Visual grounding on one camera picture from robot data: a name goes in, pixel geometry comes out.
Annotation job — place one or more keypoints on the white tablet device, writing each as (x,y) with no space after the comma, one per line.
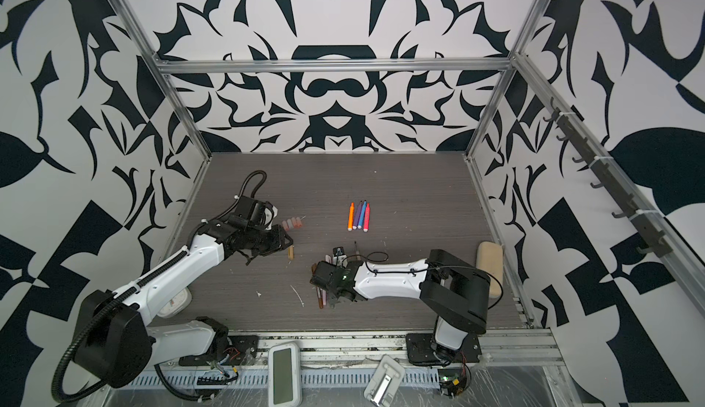
(284,376)

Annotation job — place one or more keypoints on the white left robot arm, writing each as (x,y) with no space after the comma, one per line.
(114,340)

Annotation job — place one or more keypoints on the orange highlighter pen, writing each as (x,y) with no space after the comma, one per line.
(351,221)

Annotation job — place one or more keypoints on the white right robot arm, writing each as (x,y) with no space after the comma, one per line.
(461,295)

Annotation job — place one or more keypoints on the beige whiteboard eraser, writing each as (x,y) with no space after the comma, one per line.
(490,258)

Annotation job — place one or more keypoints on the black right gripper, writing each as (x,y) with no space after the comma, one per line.
(332,300)

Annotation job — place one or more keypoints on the purple highlighter pen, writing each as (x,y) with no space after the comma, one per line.
(357,215)

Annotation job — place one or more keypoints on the red highlighter pen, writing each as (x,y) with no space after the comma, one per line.
(367,219)

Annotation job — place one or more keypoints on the tan marker pen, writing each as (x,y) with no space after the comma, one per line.
(357,250)

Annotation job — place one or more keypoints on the brown marker pen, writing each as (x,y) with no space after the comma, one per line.
(317,289)

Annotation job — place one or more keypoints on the white square timer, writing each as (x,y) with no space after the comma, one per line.
(176,305)

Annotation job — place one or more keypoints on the black wall hook rail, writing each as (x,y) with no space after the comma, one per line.
(610,177)

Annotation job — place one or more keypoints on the small white device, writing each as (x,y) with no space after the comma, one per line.
(384,384)

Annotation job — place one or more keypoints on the blue highlighter pen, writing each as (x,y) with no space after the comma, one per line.
(362,220)

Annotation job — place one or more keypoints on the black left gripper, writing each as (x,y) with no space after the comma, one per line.
(279,240)

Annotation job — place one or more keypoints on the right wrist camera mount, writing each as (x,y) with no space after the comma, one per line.
(338,254)

